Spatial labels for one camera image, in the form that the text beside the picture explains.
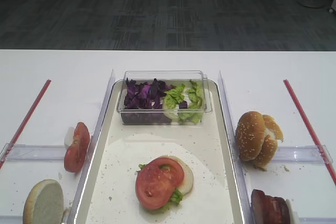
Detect right upper clear rail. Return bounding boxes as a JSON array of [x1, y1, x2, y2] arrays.
[[271, 145, 333, 164]]

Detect left lower clear rail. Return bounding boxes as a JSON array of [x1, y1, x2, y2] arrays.
[[0, 216, 23, 224]]

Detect left upper clear rail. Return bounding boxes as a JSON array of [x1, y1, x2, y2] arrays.
[[1, 143, 66, 162]]

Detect green lettuce leaves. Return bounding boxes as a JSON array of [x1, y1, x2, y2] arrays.
[[163, 80, 203, 124]]

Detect sesame burger buns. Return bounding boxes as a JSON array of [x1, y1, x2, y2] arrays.
[[235, 111, 284, 170]]

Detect right red strip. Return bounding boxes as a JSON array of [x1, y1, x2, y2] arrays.
[[283, 79, 336, 184]]

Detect right clear vertical divider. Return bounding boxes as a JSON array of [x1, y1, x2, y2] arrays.
[[218, 72, 255, 223]]

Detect tomato slice on tray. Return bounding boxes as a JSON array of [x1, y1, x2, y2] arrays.
[[135, 157, 185, 210]]

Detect silver metal tray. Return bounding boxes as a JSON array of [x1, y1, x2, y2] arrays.
[[85, 81, 242, 223]]

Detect red strip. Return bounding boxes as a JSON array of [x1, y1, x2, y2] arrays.
[[0, 79, 51, 168], [283, 79, 336, 184]]

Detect left red strip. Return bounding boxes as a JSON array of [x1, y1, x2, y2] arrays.
[[0, 79, 51, 168]]

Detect white pusher block upper left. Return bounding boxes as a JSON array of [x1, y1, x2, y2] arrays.
[[64, 127, 75, 148]]

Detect bottom bun on tray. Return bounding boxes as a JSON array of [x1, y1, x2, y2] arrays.
[[160, 155, 194, 196]]

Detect upright bun half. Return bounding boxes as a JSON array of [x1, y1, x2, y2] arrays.
[[23, 179, 64, 224]]

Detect shredded purple cabbage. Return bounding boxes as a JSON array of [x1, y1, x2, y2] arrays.
[[124, 78, 175, 109]]

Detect upright tomato slice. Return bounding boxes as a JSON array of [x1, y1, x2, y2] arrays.
[[64, 122, 90, 173]]

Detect clear plastic salad container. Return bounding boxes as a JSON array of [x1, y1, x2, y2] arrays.
[[117, 70, 212, 125]]

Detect lettuce under tomato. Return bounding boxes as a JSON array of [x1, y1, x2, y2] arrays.
[[138, 163, 184, 214]]

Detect clear rail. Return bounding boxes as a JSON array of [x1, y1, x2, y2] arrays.
[[0, 216, 23, 224], [271, 145, 333, 164], [1, 143, 66, 162]]

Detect white floor stand base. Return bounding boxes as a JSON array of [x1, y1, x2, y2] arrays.
[[297, 0, 326, 9]]

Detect left clear vertical divider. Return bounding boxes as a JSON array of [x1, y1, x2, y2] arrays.
[[65, 71, 115, 223]]

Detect white pusher block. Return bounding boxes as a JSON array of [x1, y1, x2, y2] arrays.
[[285, 199, 300, 224], [64, 127, 75, 148]]

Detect stack of meat patties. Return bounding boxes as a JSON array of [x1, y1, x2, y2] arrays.
[[251, 189, 290, 224]]

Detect white pusher block right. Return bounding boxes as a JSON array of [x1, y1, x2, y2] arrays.
[[285, 199, 300, 224]]

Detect clear vertical divider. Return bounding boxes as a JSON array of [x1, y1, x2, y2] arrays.
[[65, 71, 115, 223], [218, 72, 255, 223]]

